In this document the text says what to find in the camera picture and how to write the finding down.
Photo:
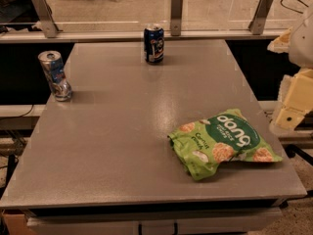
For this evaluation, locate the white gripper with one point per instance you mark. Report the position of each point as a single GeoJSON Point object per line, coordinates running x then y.
{"type": "Point", "coordinates": [302, 44]}

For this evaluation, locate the green rice chip bag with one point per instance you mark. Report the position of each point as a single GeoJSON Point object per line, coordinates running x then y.
{"type": "Point", "coordinates": [203, 145]}

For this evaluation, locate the blue pepsi can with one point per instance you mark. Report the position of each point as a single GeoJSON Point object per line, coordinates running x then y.
{"type": "Point", "coordinates": [153, 43]}

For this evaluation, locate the crushed silver energy drink can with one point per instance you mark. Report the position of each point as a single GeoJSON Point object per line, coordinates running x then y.
{"type": "Point", "coordinates": [53, 67]}

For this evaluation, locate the cardboard box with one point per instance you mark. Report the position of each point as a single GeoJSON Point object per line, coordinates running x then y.
{"type": "Point", "coordinates": [17, 224]}

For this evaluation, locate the right metal bracket post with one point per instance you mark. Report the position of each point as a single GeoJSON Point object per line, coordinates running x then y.
{"type": "Point", "coordinates": [258, 21]}

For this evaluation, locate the metal bracket post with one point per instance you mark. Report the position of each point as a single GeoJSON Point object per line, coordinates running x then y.
{"type": "Point", "coordinates": [176, 17]}
{"type": "Point", "coordinates": [45, 16]}
{"type": "Point", "coordinates": [258, 21]}

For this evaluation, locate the white metal rail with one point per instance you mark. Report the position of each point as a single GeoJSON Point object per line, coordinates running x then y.
{"type": "Point", "coordinates": [103, 36]}

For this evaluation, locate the middle metal bracket post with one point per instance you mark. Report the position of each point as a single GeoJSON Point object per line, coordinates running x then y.
{"type": "Point", "coordinates": [176, 17]}

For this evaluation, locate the left metal bracket post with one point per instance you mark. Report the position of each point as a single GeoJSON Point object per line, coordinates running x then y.
{"type": "Point", "coordinates": [45, 16]}

